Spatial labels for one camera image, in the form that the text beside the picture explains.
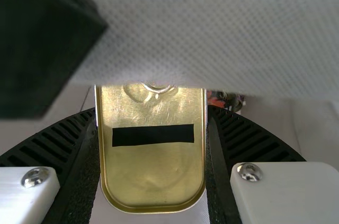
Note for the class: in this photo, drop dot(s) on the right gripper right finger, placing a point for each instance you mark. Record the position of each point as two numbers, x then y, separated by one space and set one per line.
265 187

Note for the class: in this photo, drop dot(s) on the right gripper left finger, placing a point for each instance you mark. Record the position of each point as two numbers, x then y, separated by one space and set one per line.
74 181

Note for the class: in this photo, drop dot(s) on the rectangular gold tin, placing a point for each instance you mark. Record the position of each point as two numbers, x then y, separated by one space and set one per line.
151 160

